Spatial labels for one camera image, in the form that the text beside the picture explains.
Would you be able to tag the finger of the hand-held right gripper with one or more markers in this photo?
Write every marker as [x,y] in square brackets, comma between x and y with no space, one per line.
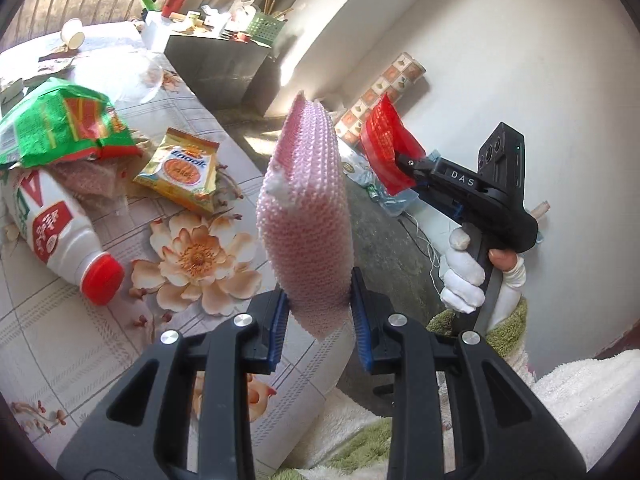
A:
[415,167]
[440,202]

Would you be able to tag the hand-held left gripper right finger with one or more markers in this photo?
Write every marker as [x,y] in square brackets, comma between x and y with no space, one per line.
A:
[362,325]

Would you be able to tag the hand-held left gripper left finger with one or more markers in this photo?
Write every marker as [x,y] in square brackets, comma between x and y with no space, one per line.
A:
[277,330]

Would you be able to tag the red plastic wrapper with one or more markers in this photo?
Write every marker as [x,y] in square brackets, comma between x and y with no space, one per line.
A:
[382,135]

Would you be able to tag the pink knitted pouch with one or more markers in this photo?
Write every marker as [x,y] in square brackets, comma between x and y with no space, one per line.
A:
[305,210]

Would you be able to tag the white bottle with red cap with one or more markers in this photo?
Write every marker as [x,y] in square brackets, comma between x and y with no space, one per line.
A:
[50,230]

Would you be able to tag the green snack bag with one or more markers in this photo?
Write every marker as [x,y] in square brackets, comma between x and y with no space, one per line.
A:
[50,120]

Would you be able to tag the person's right forearm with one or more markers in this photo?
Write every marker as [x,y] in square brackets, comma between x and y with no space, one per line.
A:
[575,400]

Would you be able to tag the person's right hand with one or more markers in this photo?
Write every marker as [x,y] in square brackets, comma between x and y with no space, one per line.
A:
[462,280]

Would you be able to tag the blue water jug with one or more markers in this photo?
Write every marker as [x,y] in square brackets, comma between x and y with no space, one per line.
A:
[395,200]

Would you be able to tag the tile print panel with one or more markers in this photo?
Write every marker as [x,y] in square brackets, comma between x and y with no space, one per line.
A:
[395,77]

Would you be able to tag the yellow snack packet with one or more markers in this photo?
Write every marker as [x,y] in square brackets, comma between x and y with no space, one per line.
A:
[180,170]

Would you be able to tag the beige curtain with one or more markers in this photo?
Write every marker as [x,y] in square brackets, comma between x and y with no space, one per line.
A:
[310,10]

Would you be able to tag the floral tablecloth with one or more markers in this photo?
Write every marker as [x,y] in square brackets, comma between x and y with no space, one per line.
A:
[75,350]

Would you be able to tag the green plastic basket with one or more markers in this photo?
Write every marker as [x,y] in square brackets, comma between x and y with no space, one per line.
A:
[265,27]

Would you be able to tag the grey cabinet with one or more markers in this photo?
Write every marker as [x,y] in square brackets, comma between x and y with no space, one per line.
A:
[215,70]

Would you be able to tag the white plastic bag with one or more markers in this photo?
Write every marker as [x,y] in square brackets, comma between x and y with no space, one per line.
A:
[245,7]

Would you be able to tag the pink bubble wrap sheet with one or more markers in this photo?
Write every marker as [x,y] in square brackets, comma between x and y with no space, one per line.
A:
[87,180]

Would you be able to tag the clear plastic bowl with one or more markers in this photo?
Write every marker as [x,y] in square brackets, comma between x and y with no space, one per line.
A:
[135,80]

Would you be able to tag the white cardboard box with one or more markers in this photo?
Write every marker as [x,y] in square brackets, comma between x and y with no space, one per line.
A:
[156,32]

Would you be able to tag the white paper cup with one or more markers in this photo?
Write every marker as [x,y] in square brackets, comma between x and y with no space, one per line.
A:
[74,35]

